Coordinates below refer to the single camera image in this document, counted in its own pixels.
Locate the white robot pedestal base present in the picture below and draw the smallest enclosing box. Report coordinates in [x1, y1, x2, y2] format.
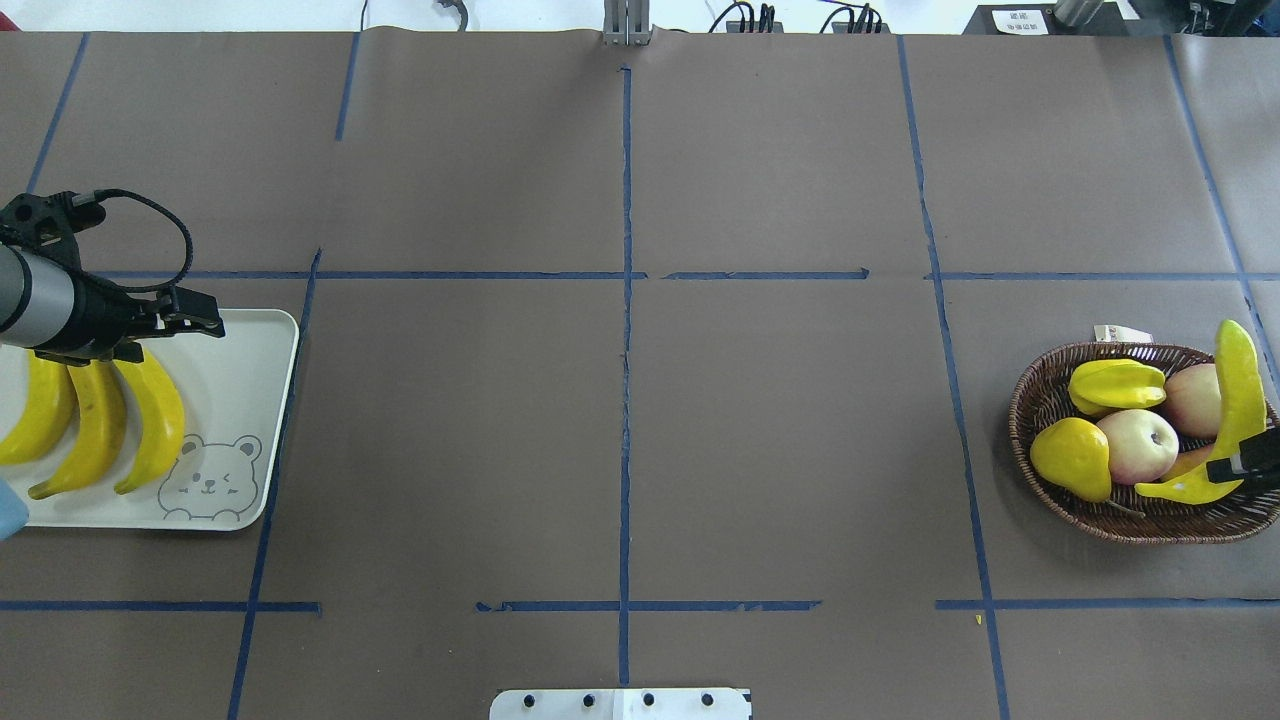
[488, 687, 754, 719]

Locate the brown wicker basket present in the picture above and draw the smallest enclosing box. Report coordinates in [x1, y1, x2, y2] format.
[1007, 342, 1279, 544]

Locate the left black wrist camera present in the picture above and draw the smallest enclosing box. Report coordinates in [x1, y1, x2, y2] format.
[1, 191, 106, 269]

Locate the aluminium frame post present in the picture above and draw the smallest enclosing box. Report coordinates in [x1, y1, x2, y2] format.
[602, 0, 653, 47]

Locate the yellow lemon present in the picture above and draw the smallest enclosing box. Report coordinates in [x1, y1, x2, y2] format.
[1029, 416, 1112, 503]

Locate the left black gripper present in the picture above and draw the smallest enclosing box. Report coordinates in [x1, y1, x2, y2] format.
[29, 270, 227, 366]

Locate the white pale apple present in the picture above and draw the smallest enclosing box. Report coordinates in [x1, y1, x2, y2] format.
[1097, 409, 1180, 486]

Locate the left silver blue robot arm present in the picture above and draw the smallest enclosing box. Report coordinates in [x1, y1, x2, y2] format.
[3, 249, 187, 502]

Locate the paper price tag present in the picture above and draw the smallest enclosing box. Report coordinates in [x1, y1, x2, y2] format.
[1093, 324, 1155, 345]

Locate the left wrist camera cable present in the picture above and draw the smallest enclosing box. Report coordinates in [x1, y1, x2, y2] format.
[76, 188, 195, 295]

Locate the pink white peach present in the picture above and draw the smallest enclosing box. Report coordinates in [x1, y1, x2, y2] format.
[1157, 363, 1222, 439]

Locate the yellow green starfruit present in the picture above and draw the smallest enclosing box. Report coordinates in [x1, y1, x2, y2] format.
[1068, 357, 1167, 416]

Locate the white rectangular bear tray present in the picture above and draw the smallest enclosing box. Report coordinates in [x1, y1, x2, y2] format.
[3, 309, 300, 530]

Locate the yellow banana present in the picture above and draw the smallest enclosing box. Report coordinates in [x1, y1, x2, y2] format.
[1, 352, 76, 466]
[1134, 319, 1268, 505]
[113, 350, 186, 495]
[27, 361, 127, 500]

